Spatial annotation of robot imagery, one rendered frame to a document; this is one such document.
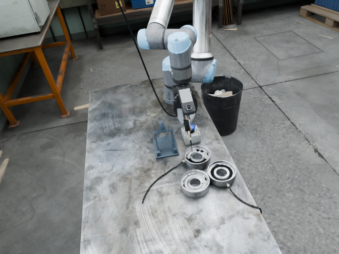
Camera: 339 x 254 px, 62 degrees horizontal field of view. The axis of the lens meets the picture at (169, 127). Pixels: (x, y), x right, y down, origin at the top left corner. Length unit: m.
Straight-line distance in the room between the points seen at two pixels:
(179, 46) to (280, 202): 1.41
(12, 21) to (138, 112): 1.84
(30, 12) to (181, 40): 2.15
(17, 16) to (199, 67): 2.01
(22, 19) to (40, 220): 1.75
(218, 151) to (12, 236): 1.57
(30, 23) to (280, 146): 2.43
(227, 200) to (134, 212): 0.33
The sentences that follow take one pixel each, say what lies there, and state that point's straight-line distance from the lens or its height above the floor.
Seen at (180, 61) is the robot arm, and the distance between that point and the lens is 0.97.
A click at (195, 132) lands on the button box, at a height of 0.84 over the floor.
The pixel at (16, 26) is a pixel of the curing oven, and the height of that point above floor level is 0.89.
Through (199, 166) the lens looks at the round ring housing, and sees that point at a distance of 1.10.
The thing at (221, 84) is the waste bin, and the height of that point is 0.35.
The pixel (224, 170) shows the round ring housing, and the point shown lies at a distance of 1.10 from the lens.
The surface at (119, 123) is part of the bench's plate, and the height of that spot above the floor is 0.80.
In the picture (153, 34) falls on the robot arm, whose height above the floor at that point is 1.26.
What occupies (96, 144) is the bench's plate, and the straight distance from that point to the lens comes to 1.34.
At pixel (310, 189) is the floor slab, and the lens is 2.19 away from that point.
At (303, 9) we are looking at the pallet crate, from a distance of 5.04.
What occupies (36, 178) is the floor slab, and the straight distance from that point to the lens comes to 2.55.
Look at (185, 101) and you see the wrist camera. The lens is 1.01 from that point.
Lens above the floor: 1.64
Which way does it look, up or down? 39 degrees down
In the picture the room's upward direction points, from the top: 8 degrees counter-clockwise
